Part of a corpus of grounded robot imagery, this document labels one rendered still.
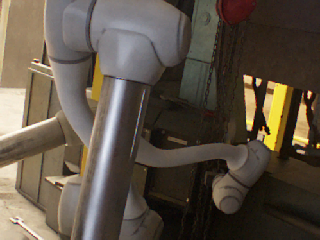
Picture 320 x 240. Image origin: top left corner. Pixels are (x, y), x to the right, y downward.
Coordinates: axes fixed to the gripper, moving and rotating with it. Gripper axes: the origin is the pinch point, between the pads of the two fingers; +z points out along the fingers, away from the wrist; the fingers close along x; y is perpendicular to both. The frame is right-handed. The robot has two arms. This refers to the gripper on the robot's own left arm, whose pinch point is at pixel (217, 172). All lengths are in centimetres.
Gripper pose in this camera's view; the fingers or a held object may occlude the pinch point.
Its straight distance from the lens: 222.7
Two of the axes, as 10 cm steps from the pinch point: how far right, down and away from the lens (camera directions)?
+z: 0.0, -1.9, 9.8
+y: 1.6, -9.7, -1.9
